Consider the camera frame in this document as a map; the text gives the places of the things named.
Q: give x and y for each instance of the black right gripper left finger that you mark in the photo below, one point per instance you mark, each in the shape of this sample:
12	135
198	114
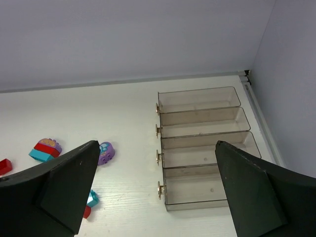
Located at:
49	199

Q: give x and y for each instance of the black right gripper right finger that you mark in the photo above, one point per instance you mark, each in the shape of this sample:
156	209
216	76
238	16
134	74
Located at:
266	200

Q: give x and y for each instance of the red rounded lego brick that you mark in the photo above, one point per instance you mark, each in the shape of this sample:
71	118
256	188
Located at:
87	212

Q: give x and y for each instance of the small teal lego cube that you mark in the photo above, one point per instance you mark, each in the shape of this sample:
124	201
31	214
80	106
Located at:
93	199

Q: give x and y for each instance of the teal lego base brick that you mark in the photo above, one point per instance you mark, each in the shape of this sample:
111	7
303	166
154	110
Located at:
40	156

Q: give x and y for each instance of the small red lego brick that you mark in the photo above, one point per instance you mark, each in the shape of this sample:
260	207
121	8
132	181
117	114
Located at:
5	166

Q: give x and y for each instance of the purple orange lego top brick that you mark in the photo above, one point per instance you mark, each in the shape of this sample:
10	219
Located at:
52	143

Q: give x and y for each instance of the purple rounded lego brick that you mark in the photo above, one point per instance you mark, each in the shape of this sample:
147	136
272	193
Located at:
107	152

